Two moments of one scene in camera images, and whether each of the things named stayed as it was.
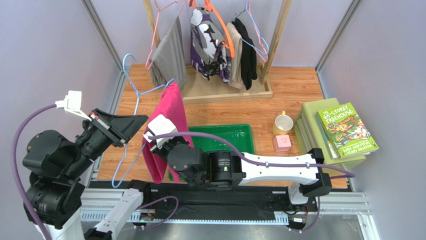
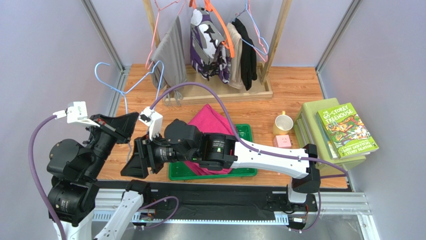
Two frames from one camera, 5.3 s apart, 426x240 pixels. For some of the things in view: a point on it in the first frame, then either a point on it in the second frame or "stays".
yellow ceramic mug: (283, 124) stays
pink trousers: (171, 106) to (210, 120)
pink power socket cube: (282, 143) stays
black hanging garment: (248, 55) stays
